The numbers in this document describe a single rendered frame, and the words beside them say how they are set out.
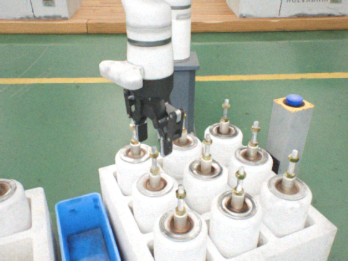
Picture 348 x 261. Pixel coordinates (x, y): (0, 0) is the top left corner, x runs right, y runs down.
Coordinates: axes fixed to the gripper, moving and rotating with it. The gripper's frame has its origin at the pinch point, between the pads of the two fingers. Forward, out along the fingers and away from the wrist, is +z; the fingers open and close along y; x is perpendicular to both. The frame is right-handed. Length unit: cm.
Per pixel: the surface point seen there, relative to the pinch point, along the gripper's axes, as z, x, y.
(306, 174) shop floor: 35, -57, -7
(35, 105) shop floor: 35, -14, 100
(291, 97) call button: 2.4, -40.4, -5.2
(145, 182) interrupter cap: 10.1, 1.2, 1.7
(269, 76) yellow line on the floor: 35, -119, 47
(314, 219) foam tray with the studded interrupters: 17.5, -22.3, -24.0
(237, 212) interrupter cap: 10.1, -5.7, -16.3
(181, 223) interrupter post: 8.8, 4.3, -12.1
